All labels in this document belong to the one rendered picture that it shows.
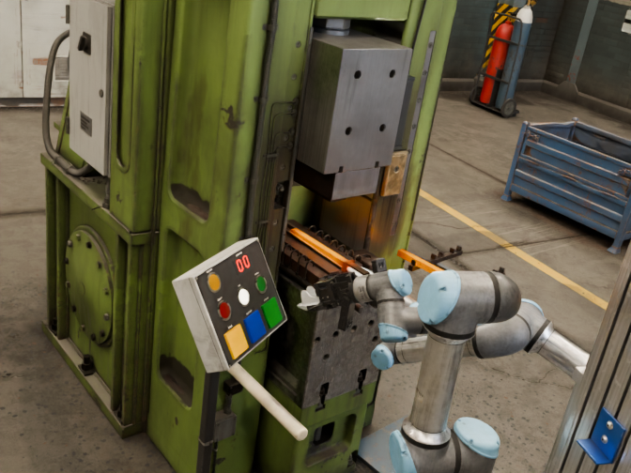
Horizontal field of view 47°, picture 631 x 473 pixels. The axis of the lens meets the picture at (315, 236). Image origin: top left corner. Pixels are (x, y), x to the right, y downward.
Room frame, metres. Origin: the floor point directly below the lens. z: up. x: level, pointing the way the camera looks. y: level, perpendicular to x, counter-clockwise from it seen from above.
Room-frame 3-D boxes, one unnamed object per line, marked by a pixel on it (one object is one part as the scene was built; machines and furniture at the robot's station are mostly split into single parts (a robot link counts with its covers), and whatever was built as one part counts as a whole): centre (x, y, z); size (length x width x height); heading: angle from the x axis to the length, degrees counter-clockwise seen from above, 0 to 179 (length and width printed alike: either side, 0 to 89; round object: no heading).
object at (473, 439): (1.45, -0.46, 0.98); 0.13 x 0.12 x 0.14; 107
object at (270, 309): (1.92, 0.10, 1.01); 0.07 x 0.05 x 0.07; 157
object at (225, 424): (2.16, 0.24, 0.36); 0.09 x 0.07 x 0.12; 132
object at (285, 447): (2.52, 0.00, 0.23); 0.55 x 0.37 x 0.47; 42
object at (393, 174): (2.62, -0.26, 1.27); 0.09 x 0.02 x 0.17; 132
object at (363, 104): (2.50, 0.00, 1.56); 0.42 x 0.39 x 0.40; 42
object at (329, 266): (2.47, 0.03, 0.96); 0.42 x 0.20 x 0.09; 42
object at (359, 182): (2.47, 0.03, 1.32); 0.42 x 0.20 x 0.10; 42
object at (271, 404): (2.02, 0.09, 0.62); 0.44 x 0.05 x 0.05; 42
